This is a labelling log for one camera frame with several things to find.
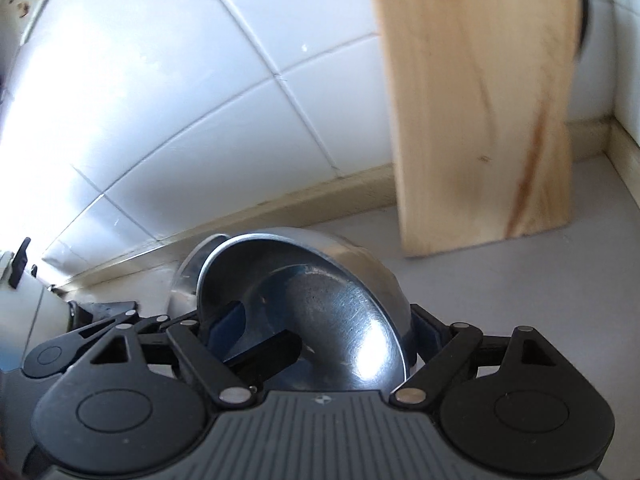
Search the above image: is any steel bowl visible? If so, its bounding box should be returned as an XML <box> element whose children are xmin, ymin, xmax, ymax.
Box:
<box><xmin>167</xmin><ymin>225</ymin><xmax>412</xmax><ymax>376</ymax></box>
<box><xmin>195</xmin><ymin>232</ymin><xmax>409</xmax><ymax>392</ymax></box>

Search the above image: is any grey counter mat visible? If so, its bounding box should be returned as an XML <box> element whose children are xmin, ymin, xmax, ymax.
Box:
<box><xmin>318</xmin><ymin>156</ymin><xmax>639</xmax><ymax>479</ymax></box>

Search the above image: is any wooden knife block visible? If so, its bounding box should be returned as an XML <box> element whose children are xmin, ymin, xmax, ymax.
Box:
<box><xmin>372</xmin><ymin>0</ymin><xmax>579</xmax><ymax>257</ymax></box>

